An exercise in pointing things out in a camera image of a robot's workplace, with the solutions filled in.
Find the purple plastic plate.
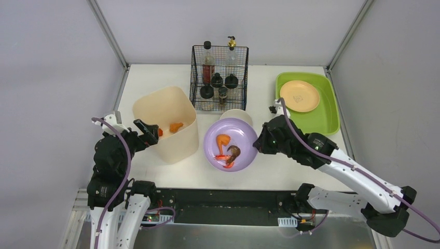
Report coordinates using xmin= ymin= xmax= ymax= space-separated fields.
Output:
xmin=203 ymin=118 xmax=257 ymax=172

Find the beige plastic bin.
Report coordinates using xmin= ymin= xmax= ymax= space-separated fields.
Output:
xmin=132 ymin=86 xmax=199 ymax=164

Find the white ceramic bowl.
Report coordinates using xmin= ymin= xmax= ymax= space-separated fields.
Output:
xmin=219 ymin=109 xmax=253 ymax=127

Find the orange plastic plate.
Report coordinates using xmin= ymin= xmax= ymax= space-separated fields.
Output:
xmin=280 ymin=80 xmax=320 ymax=113

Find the small pepper jar black lid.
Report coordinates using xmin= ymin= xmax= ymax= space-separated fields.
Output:
xmin=218 ymin=87 xmax=228 ymax=105

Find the white shaker black spout lid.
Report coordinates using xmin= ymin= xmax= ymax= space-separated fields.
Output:
xmin=200 ymin=85 xmax=214 ymax=111

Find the salt shaker black pump lid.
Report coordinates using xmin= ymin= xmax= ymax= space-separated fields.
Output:
xmin=211 ymin=73 xmax=223 ymax=99

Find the clear bottle gold pump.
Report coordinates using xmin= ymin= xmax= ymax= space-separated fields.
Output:
xmin=226 ymin=36 xmax=237 ymax=67

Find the soy sauce bottle red label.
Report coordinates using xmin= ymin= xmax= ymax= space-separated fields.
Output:
xmin=202 ymin=41 xmax=215 ymax=85

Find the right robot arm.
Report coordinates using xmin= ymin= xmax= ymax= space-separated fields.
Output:
xmin=253 ymin=115 xmax=417 ymax=238

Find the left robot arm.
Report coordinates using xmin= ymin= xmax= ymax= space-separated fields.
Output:
xmin=87 ymin=118 xmax=159 ymax=248

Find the fried chicken food piece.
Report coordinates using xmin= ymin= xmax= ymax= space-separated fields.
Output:
xmin=169 ymin=122 xmax=184 ymax=133

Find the brown mushroom food piece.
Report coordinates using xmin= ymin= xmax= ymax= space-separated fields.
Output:
xmin=226 ymin=145 xmax=241 ymax=166

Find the orange shrimp food piece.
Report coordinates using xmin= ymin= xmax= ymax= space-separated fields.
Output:
xmin=216 ymin=134 xmax=231 ymax=155

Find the green plastic tub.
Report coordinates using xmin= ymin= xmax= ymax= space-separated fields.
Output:
xmin=276 ymin=72 xmax=340 ymax=136

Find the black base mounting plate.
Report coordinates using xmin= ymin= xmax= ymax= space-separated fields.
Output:
xmin=150 ymin=188 xmax=314 ymax=226

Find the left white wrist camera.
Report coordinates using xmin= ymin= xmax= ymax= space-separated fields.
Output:
xmin=92 ymin=110 xmax=129 ymax=133

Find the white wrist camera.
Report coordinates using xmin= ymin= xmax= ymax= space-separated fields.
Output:
xmin=92 ymin=110 xmax=129 ymax=133
xmin=269 ymin=99 xmax=284 ymax=117

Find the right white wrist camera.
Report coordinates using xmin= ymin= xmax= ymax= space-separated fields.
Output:
xmin=269 ymin=99 xmax=284 ymax=117

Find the black wire basket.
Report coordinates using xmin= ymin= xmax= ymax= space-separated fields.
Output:
xmin=189 ymin=45 xmax=249 ymax=112

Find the aluminium frame rail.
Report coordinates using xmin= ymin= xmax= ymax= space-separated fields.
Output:
xmin=87 ymin=0 xmax=129 ymax=71

